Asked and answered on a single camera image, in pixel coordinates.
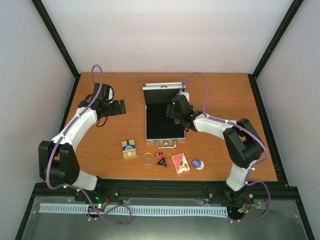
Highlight red yellow card deck box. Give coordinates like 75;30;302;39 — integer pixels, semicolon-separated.
171;153;190;174

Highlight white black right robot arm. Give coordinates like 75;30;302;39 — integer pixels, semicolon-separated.
166;94;268;192

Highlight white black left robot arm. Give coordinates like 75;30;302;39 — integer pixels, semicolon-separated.
38;83;126;202

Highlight aluminium poker case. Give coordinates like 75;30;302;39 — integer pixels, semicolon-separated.
142;82;186;149

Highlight blue gold card deck box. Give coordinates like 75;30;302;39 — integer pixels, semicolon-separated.
121;139;137;159

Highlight red dice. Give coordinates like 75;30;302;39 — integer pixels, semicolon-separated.
155;152;164;158

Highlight purple round blind button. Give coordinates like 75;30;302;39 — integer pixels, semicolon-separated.
191;158;202;168

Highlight red black triangular chip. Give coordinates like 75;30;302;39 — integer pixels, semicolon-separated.
155;156;168;168

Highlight clear round dealer button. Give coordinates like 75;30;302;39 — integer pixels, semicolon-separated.
142;152;155;166

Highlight white round button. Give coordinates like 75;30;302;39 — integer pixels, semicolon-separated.
194;160;204;170

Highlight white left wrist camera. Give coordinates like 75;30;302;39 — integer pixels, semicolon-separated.
107;86;115;102

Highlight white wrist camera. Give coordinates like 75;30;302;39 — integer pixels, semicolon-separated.
107;86;115;102
180;91;190;102

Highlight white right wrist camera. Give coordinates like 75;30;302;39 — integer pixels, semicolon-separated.
180;91;190;102

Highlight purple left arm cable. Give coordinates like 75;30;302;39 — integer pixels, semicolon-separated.
46;64;133;226

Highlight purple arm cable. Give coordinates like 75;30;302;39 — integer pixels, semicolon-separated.
178;72;272;224
46;64;133;226

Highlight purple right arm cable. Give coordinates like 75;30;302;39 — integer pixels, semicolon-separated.
178;72;272;224

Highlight black aluminium frame rail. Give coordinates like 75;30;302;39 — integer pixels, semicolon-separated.
29;179;302;207

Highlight light blue cable duct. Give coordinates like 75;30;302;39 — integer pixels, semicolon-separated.
38;203;228;218

